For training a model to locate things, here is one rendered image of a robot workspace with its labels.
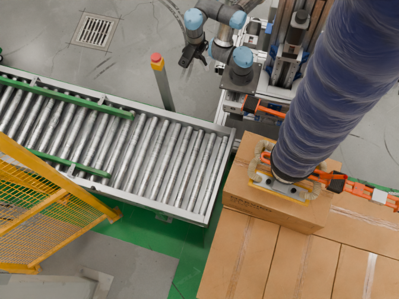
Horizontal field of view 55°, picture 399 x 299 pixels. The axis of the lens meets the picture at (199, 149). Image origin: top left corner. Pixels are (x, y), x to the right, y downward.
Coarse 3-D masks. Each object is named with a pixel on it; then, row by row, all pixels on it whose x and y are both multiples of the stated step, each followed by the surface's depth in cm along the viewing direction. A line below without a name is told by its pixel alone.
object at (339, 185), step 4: (332, 172) 195; (336, 172) 196; (340, 172) 195; (328, 180) 195; (332, 180) 195; (336, 180) 195; (340, 180) 195; (344, 180) 195; (328, 184) 193; (332, 184) 194; (336, 184) 194; (340, 184) 194; (344, 184) 193; (328, 188) 196; (332, 188) 193; (336, 188) 194; (340, 188) 194; (344, 188) 192; (336, 192) 196; (340, 192) 194
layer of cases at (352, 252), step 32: (224, 224) 255; (256, 224) 254; (352, 224) 251; (384, 224) 250; (224, 256) 248; (256, 256) 247; (288, 256) 246; (320, 256) 245; (352, 256) 245; (384, 256) 244; (224, 288) 242; (256, 288) 241; (288, 288) 240; (320, 288) 239; (352, 288) 238; (384, 288) 238
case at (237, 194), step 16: (240, 144) 230; (240, 160) 227; (240, 176) 224; (224, 192) 224; (240, 192) 221; (256, 192) 220; (320, 192) 219; (240, 208) 250; (256, 208) 232; (272, 208) 217; (288, 208) 216; (304, 208) 216; (320, 208) 216; (288, 224) 241; (304, 224) 224; (320, 224) 213
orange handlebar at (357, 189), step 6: (258, 108) 210; (264, 108) 210; (276, 114) 209; (282, 114) 208; (264, 162) 201; (318, 180) 196; (324, 180) 196; (348, 180) 195; (354, 186) 194; (360, 186) 194; (366, 186) 194; (354, 192) 193; (360, 192) 193; (366, 198) 193; (390, 198) 192; (396, 198) 191; (390, 204) 191
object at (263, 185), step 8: (264, 176) 210; (272, 176) 210; (248, 184) 209; (256, 184) 208; (264, 184) 208; (272, 184) 208; (296, 184) 208; (272, 192) 207; (280, 192) 206; (288, 192) 206; (296, 192) 206; (296, 200) 205; (304, 200) 205
